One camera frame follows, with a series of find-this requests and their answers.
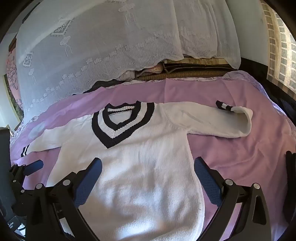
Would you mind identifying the brick pattern curtain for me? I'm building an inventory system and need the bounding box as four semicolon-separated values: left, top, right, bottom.
261;2;296;93

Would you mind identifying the brown patterned mat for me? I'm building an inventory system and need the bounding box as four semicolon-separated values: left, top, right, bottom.
162;57;238;80

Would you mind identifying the pile of folded pale clothes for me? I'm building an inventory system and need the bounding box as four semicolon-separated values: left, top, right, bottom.
119;62;166;81

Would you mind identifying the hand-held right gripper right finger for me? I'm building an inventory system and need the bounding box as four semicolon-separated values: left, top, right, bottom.
194;157;271;241

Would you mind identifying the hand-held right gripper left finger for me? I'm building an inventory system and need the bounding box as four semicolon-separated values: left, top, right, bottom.
27;157;102;241

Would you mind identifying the white knit sweater black trim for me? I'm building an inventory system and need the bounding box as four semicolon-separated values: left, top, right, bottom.
21;101;253;241

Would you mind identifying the lavender floral bed sheet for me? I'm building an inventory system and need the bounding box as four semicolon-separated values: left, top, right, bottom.
222;71;287;116

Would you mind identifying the purple bed sheet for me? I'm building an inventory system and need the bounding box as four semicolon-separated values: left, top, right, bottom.
9;71;296;241

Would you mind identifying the white lace cover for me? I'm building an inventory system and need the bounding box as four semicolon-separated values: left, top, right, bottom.
15;0;242;121

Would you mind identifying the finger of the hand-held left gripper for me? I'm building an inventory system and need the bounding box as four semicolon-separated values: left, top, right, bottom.
9;160;44;184

